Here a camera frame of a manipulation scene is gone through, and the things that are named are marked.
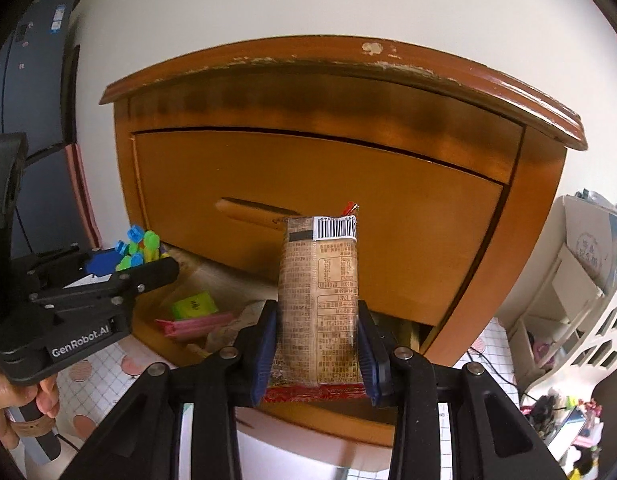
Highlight pink wooden strip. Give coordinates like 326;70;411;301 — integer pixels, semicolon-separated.
63;144;98;251

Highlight black toy figure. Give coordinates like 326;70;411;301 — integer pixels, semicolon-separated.
531;395;564;427

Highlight dark panel door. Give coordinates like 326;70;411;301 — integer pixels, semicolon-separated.
0;0;82;261

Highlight small green packet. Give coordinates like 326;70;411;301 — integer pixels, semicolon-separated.
171;292;220;321

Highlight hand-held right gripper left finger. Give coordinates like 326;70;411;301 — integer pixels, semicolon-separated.
76;300;282;480

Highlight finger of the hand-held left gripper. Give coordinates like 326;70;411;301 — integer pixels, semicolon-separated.
11;246;120;291
31;257;180;311

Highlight wooden nightstand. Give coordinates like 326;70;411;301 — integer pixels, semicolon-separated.
99;37;588;448

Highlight white cutout bookshelf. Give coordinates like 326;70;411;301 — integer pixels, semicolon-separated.
495;195;617;411

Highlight brown snack packet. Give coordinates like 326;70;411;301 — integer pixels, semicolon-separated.
265;202;365;403

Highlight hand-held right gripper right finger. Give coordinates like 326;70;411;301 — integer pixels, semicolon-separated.
355;300;554;480

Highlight pink packet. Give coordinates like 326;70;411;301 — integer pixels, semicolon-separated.
155;311;236;343

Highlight checked fruit print tablecloth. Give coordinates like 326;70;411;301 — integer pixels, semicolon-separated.
53;317;519;480

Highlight papers in bookshelf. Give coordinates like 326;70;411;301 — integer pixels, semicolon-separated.
563;187;617;296

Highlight black cable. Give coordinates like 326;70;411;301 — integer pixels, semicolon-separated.
465;347;519;391

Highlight beige packet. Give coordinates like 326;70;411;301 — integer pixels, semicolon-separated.
208;305;269;356

